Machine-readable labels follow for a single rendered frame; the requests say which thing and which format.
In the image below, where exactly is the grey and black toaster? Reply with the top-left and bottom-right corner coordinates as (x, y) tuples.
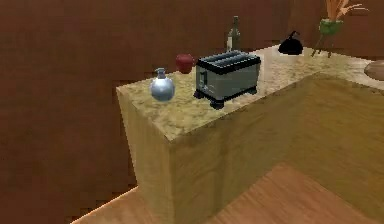
(193, 49), (262, 110)

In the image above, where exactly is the red apple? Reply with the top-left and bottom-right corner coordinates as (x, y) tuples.
(175, 53), (196, 75)

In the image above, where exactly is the tan marble-top counter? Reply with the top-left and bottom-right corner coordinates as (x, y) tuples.
(115, 44), (384, 224)

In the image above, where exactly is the green glass bottle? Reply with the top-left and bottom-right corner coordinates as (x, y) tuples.
(226, 15), (242, 53)

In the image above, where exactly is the black kettle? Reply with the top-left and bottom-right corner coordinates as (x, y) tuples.
(277, 30), (305, 56)

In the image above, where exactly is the house plant in green pot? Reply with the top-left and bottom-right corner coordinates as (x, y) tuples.
(311, 0), (370, 59)

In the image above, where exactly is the brown round plate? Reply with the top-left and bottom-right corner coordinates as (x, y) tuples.
(363, 59), (384, 82)

